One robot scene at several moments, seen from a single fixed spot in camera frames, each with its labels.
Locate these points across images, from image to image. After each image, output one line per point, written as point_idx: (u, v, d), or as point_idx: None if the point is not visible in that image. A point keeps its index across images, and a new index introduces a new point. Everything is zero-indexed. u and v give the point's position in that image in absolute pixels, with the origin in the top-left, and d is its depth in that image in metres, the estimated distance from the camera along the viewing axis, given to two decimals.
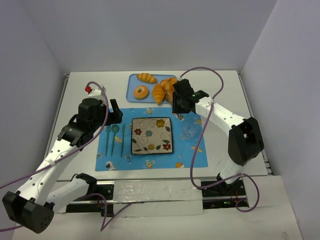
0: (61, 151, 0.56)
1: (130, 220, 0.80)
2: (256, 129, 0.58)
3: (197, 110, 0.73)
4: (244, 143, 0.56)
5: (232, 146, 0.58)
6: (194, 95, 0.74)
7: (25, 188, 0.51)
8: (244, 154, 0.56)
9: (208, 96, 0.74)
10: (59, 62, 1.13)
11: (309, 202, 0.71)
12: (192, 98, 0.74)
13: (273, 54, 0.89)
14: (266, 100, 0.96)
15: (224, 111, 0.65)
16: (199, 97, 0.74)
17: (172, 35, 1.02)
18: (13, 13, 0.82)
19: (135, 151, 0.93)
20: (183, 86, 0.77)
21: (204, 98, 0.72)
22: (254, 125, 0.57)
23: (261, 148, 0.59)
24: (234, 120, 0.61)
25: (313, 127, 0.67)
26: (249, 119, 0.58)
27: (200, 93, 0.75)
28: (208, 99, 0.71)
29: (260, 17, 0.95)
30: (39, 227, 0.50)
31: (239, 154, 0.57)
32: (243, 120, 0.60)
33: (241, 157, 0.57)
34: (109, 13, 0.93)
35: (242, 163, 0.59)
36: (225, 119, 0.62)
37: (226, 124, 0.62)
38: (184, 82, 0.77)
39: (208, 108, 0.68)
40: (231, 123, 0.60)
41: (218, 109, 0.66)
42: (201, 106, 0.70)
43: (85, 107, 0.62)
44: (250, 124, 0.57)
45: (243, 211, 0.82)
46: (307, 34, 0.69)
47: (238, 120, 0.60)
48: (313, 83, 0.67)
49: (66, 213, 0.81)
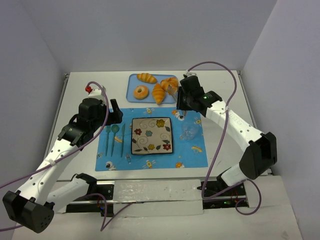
0: (61, 151, 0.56)
1: (130, 220, 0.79)
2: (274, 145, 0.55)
3: (208, 114, 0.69)
4: (259, 160, 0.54)
5: (246, 161, 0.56)
6: (205, 97, 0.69)
7: (25, 188, 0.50)
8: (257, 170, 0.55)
9: (220, 99, 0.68)
10: (59, 62, 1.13)
11: (309, 202, 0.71)
12: (202, 100, 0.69)
13: (273, 54, 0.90)
14: (266, 100, 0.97)
15: (240, 122, 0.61)
16: (211, 100, 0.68)
17: (172, 35, 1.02)
18: (13, 14, 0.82)
19: (135, 151, 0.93)
20: (193, 85, 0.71)
21: (217, 102, 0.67)
22: (272, 141, 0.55)
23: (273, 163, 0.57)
24: (251, 134, 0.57)
25: (313, 127, 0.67)
26: (267, 135, 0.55)
27: (213, 95, 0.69)
28: (222, 105, 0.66)
29: (260, 17, 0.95)
30: (39, 227, 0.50)
31: (253, 169, 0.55)
32: (260, 135, 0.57)
33: (254, 172, 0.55)
34: (110, 13, 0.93)
35: (253, 178, 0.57)
36: (242, 132, 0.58)
37: (243, 137, 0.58)
38: (194, 80, 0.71)
39: (223, 115, 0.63)
40: (248, 138, 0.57)
41: (233, 119, 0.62)
42: (214, 112, 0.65)
43: (85, 107, 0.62)
44: (269, 140, 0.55)
45: (244, 213, 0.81)
46: (307, 34, 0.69)
47: (256, 135, 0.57)
48: (313, 83, 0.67)
49: (66, 213, 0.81)
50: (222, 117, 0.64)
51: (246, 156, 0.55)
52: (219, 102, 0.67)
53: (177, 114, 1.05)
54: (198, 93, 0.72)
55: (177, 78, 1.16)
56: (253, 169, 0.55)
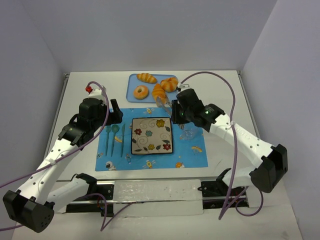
0: (61, 151, 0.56)
1: (130, 220, 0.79)
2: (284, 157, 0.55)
3: (212, 130, 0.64)
4: (273, 175, 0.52)
5: (259, 177, 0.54)
6: (207, 112, 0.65)
7: (25, 187, 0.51)
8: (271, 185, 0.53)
9: (223, 112, 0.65)
10: (59, 62, 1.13)
11: (310, 202, 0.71)
12: (205, 116, 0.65)
13: (273, 54, 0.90)
14: (266, 100, 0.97)
15: (248, 137, 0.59)
16: (213, 114, 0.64)
17: (172, 35, 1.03)
18: (13, 14, 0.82)
19: (135, 151, 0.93)
20: (193, 99, 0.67)
21: (220, 116, 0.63)
22: (283, 152, 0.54)
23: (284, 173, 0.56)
24: (262, 149, 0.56)
25: (313, 127, 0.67)
26: (278, 148, 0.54)
27: (214, 108, 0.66)
28: (226, 119, 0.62)
29: (260, 17, 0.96)
30: (40, 227, 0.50)
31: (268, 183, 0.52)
32: (271, 149, 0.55)
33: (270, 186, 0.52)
34: (110, 13, 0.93)
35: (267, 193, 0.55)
36: (253, 147, 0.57)
37: (254, 153, 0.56)
38: (193, 94, 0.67)
39: (230, 130, 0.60)
40: (260, 153, 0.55)
41: (240, 133, 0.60)
42: (219, 127, 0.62)
43: (85, 107, 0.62)
44: (280, 152, 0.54)
45: (246, 215, 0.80)
46: (308, 34, 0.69)
47: (267, 149, 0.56)
48: (313, 82, 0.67)
49: (66, 213, 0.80)
50: (229, 133, 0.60)
51: (259, 173, 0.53)
52: (222, 116, 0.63)
53: None
54: (198, 108, 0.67)
55: (177, 78, 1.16)
56: (267, 184, 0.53)
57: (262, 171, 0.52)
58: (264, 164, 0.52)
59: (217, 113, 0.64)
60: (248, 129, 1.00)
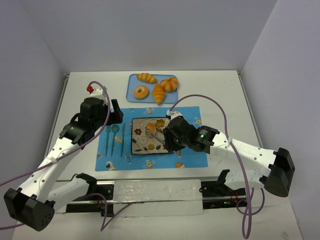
0: (62, 149, 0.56)
1: (130, 220, 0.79)
2: (289, 159, 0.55)
3: (213, 151, 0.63)
4: (285, 180, 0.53)
5: (272, 186, 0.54)
6: (202, 135, 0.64)
7: (26, 185, 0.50)
8: (287, 190, 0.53)
9: (217, 131, 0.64)
10: (59, 62, 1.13)
11: (309, 202, 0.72)
12: (201, 139, 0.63)
13: (273, 54, 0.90)
14: (266, 99, 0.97)
15: (249, 149, 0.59)
16: (208, 135, 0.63)
17: (172, 35, 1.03)
18: (14, 14, 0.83)
19: (135, 151, 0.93)
20: (184, 126, 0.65)
21: (216, 136, 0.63)
22: (287, 155, 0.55)
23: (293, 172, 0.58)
24: (266, 158, 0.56)
25: (313, 126, 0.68)
26: (280, 151, 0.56)
27: (208, 130, 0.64)
28: (223, 137, 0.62)
29: (260, 17, 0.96)
30: (40, 225, 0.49)
31: (284, 189, 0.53)
32: (274, 153, 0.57)
33: (286, 191, 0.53)
34: (111, 14, 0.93)
35: (285, 197, 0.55)
36: (259, 157, 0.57)
37: (261, 164, 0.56)
38: (183, 121, 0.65)
39: (230, 148, 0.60)
40: (266, 162, 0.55)
41: (240, 148, 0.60)
42: (219, 147, 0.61)
43: (87, 106, 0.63)
44: (285, 156, 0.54)
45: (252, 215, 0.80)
46: (308, 34, 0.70)
47: (271, 156, 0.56)
48: (312, 82, 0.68)
49: (66, 213, 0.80)
50: (230, 150, 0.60)
51: (271, 183, 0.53)
52: (218, 135, 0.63)
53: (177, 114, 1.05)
54: (192, 134, 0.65)
55: (177, 78, 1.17)
56: (283, 190, 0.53)
57: (273, 180, 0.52)
58: (273, 173, 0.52)
59: (212, 134, 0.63)
60: (248, 128, 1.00)
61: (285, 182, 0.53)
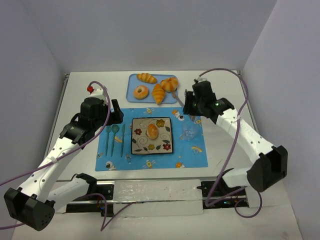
0: (62, 149, 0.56)
1: (130, 220, 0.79)
2: (285, 158, 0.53)
3: (219, 122, 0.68)
4: (268, 173, 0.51)
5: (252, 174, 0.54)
6: (217, 105, 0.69)
7: (26, 184, 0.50)
8: (266, 183, 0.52)
9: (232, 108, 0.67)
10: (59, 62, 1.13)
11: (309, 201, 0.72)
12: (214, 108, 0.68)
13: (272, 54, 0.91)
14: (266, 100, 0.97)
15: (251, 134, 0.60)
16: (222, 107, 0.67)
17: (172, 35, 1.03)
18: (14, 14, 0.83)
19: (135, 151, 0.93)
20: (205, 91, 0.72)
21: (229, 110, 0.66)
22: (284, 154, 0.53)
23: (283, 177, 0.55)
24: (262, 146, 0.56)
25: (313, 125, 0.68)
26: (278, 148, 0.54)
27: (225, 103, 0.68)
28: (234, 113, 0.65)
29: (259, 17, 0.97)
30: (40, 225, 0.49)
31: (262, 182, 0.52)
32: (271, 148, 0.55)
33: (263, 184, 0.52)
34: (111, 14, 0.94)
35: (261, 192, 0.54)
36: (253, 144, 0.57)
37: (253, 149, 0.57)
38: (207, 86, 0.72)
39: (234, 124, 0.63)
40: (259, 149, 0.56)
41: (244, 129, 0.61)
42: (225, 119, 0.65)
43: (87, 106, 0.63)
44: (280, 153, 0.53)
45: (248, 217, 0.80)
46: (307, 34, 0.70)
47: (267, 147, 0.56)
48: (313, 82, 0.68)
49: (66, 213, 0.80)
50: (233, 126, 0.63)
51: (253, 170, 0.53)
52: (231, 110, 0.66)
53: (177, 114, 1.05)
54: (210, 101, 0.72)
55: (177, 78, 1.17)
56: (260, 183, 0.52)
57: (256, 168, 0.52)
58: (260, 157, 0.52)
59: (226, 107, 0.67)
60: None
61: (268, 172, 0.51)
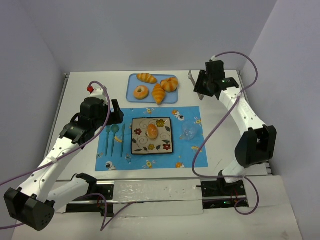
0: (62, 149, 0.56)
1: (130, 220, 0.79)
2: (272, 138, 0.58)
3: (221, 98, 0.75)
4: (253, 148, 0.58)
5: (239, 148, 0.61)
6: (223, 82, 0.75)
7: (26, 184, 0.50)
8: (250, 157, 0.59)
9: (236, 87, 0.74)
10: (59, 62, 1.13)
11: (309, 202, 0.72)
12: (220, 84, 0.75)
13: (272, 54, 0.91)
14: (266, 99, 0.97)
15: (248, 111, 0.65)
16: (228, 84, 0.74)
17: (172, 35, 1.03)
18: (14, 14, 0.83)
19: (135, 151, 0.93)
20: (216, 68, 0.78)
21: (233, 88, 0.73)
22: (272, 133, 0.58)
23: (268, 158, 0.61)
24: (253, 123, 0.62)
25: (313, 125, 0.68)
26: (268, 127, 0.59)
27: (231, 81, 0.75)
28: (236, 91, 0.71)
29: (259, 17, 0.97)
30: (40, 225, 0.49)
31: (245, 155, 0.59)
32: (262, 125, 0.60)
33: (246, 158, 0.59)
34: (111, 14, 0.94)
35: (245, 166, 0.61)
36: (246, 120, 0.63)
37: (245, 123, 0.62)
38: (220, 64, 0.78)
39: (233, 100, 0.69)
40: (249, 124, 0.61)
41: (242, 106, 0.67)
42: (226, 95, 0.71)
43: (87, 106, 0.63)
44: (268, 132, 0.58)
45: (244, 214, 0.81)
46: (307, 34, 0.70)
47: (258, 124, 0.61)
48: (312, 81, 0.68)
49: (66, 213, 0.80)
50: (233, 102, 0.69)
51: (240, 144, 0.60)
52: (235, 88, 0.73)
53: (177, 114, 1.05)
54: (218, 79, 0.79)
55: (177, 78, 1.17)
56: (244, 156, 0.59)
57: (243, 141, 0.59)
58: (249, 131, 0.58)
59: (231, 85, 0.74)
60: None
61: (253, 146, 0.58)
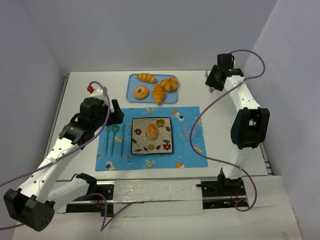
0: (62, 150, 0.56)
1: (130, 220, 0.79)
2: (265, 119, 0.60)
3: (226, 84, 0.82)
4: (245, 126, 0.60)
5: (234, 126, 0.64)
6: (230, 70, 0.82)
7: (26, 185, 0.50)
8: (242, 134, 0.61)
9: (241, 75, 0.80)
10: (59, 62, 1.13)
11: (309, 202, 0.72)
12: (227, 71, 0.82)
13: (272, 54, 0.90)
14: (266, 99, 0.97)
15: (247, 94, 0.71)
16: (234, 72, 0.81)
17: (172, 35, 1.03)
18: (14, 14, 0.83)
19: (135, 151, 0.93)
20: (225, 59, 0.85)
21: (238, 76, 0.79)
22: (265, 115, 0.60)
23: (260, 140, 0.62)
24: (248, 104, 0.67)
25: (314, 126, 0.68)
26: (262, 109, 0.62)
27: (237, 71, 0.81)
28: (240, 79, 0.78)
29: (259, 17, 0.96)
30: (40, 226, 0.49)
31: (237, 133, 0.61)
32: (256, 107, 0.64)
33: (238, 136, 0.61)
34: (110, 14, 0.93)
35: (237, 144, 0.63)
36: (243, 101, 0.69)
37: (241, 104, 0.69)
38: (229, 56, 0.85)
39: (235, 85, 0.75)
40: (245, 105, 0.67)
41: (243, 90, 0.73)
42: (230, 81, 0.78)
43: (86, 106, 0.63)
44: (261, 112, 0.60)
45: (241, 210, 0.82)
46: (308, 34, 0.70)
47: (252, 105, 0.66)
48: (312, 82, 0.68)
49: (66, 213, 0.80)
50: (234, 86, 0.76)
51: (235, 122, 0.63)
52: (240, 76, 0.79)
53: (177, 114, 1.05)
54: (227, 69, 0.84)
55: (177, 78, 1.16)
56: (237, 133, 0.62)
57: (237, 119, 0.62)
58: (243, 109, 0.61)
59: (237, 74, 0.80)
60: None
61: (246, 124, 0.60)
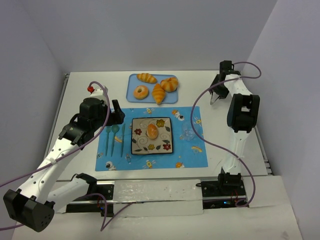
0: (62, 150, 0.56)
1: (130, 220, 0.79)
2: (256, 103, 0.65)
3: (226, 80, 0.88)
4: (238, 110, 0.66)
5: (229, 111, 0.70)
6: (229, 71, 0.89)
7: (26, 186, 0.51)
8: (234, 118, 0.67)
9: (239, 74, 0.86)
10: (59, 62, 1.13)
11: (309, 202, 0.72)
12: (227, 72, 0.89)
13: (272, 54, 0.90)
14: (266, 99, 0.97)
15: (242, 87, 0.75)
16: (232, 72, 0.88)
17: (172, 35, 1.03)
18: (13, 14, 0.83)
19: (135, 151, 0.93)
20: (226, 64, 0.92)
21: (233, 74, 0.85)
22: (256, 99, 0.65)
23: (253, 124, 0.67)
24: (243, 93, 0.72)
25: (314, 126, 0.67)
26: (254, 95, 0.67)
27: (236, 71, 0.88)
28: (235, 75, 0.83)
29: (260, 17, 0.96)
30: (39, 226, 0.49)
31: (231, 116, 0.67)
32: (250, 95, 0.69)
33: (231, 119, 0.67)
34: (110, 13, 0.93)
35: (231, 127, 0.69)
36: (237, 90, 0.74)
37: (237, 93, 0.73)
38: (229, 62, 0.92)
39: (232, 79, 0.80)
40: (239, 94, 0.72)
41: (238, 83, 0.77)
42: (229, 76, 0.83)
43: (86, 107, 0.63)
44: (252, 97, 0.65)
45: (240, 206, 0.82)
46: (308, 34, 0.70)
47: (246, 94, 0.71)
48: (313, 82, 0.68)
49: (66, 213, 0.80)
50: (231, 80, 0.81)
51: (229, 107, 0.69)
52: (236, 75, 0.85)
53: (177, 114, 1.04)
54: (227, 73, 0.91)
55: (177, 78, 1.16)
56: (231, 117, 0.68)
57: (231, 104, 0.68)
58: (236, 94, 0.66)
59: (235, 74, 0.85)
60: None
61: (237, 108, 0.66)
